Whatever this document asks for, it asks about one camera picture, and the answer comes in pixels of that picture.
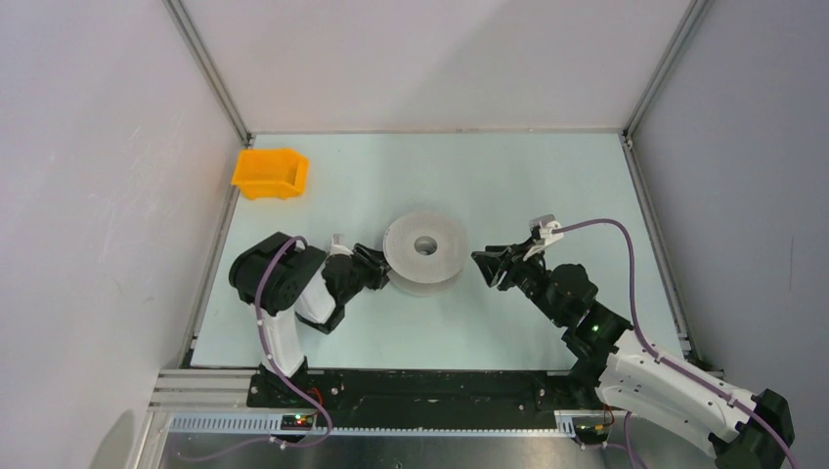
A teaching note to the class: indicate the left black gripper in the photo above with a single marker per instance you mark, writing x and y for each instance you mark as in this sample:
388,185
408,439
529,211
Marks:
376,265

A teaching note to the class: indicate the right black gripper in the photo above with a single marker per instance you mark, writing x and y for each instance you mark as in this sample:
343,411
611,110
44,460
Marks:
493,262

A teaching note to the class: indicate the white perforated cable spool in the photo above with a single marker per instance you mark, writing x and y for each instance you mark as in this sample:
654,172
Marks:
426,252

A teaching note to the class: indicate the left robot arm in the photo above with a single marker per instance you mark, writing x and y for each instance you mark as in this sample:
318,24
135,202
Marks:
286,281

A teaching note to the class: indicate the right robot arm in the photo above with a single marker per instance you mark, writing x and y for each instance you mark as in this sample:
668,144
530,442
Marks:
733,426

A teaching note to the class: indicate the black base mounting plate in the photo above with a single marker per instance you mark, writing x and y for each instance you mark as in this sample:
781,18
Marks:
426,399

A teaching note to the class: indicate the orange plastic bin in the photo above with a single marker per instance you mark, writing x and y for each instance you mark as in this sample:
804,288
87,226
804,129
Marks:
270,173

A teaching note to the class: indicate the left controller board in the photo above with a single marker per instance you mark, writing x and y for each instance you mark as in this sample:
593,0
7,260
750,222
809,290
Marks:
296,422

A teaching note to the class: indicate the controller board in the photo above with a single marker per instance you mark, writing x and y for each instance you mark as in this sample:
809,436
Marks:
591,436
296,422

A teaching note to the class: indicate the right controller board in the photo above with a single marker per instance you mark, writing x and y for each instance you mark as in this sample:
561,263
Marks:
591,436

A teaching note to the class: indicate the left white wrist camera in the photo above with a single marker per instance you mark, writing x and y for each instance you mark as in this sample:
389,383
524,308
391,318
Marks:
337,246

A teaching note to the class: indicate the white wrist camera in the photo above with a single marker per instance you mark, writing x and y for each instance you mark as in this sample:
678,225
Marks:
545,231
337,246

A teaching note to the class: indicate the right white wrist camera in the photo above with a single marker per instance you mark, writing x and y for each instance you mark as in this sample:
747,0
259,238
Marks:
545,231

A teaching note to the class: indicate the aluminium frame rail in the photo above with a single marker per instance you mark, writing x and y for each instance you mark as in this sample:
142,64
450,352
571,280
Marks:
216,400

